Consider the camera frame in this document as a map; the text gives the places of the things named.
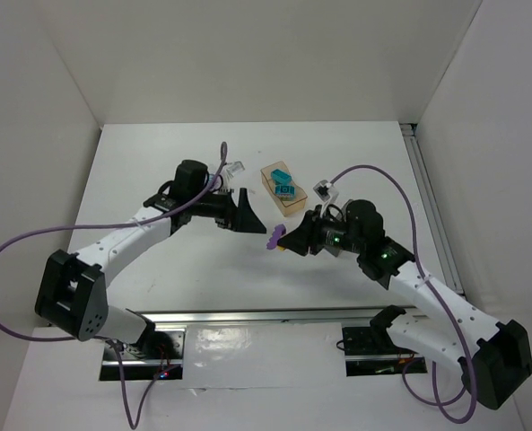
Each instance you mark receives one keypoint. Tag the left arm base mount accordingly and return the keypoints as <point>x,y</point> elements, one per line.
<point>162,357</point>

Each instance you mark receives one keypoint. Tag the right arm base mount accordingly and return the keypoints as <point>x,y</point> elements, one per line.
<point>363,356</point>

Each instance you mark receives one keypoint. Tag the aluminium rail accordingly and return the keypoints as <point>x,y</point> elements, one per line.
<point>270,315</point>
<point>440,239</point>

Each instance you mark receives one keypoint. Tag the curved teal lego brick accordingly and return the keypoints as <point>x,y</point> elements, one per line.
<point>280,177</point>

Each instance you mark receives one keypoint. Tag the aluminium rail right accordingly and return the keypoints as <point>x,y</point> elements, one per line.
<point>440,239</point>

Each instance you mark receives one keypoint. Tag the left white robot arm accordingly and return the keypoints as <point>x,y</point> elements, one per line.
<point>73,290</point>

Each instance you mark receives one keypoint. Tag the small purple lego brick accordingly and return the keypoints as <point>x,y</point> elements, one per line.
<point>277,234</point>

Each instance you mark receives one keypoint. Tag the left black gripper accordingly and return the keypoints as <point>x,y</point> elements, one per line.
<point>238,213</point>

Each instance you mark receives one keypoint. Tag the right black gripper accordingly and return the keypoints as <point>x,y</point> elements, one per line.
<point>313,234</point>

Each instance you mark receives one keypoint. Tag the long teal lego brick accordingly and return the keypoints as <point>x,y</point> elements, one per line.
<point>285,192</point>

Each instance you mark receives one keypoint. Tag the orange plastic container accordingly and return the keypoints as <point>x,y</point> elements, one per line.
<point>286,207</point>

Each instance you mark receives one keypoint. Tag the aluminium rail front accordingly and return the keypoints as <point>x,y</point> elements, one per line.
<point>270,315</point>

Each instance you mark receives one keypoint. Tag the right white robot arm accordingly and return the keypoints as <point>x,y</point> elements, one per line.
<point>493,357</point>

